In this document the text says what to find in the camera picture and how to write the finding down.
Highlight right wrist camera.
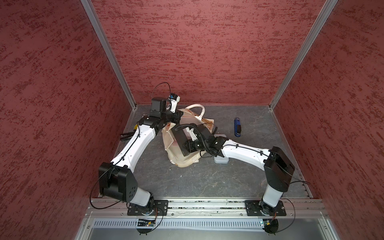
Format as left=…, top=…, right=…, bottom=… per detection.
left=183, top=127, right=198, bottom=141

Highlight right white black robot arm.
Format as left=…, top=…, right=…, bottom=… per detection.
left=182, top=136, right=295, bottom=216

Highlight printed canvas tote bag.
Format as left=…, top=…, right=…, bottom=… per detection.
left=162, top=104, right=215, bottom=168

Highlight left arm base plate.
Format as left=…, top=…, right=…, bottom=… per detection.
left=127, top=200, right=169, bottom=217

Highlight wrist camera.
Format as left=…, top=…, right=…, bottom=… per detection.
left=169, top=93, right=181, bottom=113
left=183, top=127, right=198, bottom=141

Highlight black pencil case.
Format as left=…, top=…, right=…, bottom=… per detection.
left=171, top=123, right=218, bottom=157

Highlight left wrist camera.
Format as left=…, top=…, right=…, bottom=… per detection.
left=169, top=93, right=181, bottom=113

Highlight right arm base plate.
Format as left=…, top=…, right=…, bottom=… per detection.
left=244, top=200, right=287, bottom=217

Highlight aluminium mounting rail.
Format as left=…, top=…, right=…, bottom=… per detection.
left=85, top=198, right=329, bottom=219

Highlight black scissors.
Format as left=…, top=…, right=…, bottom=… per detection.
left=120, top=132, right=135, bottom=142

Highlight white pencil case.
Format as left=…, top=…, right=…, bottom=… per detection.
left=214, top=156, right=230, bottom=164

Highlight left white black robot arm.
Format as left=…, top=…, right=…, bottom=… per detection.
left=98, top=94, right=183, bottom=212

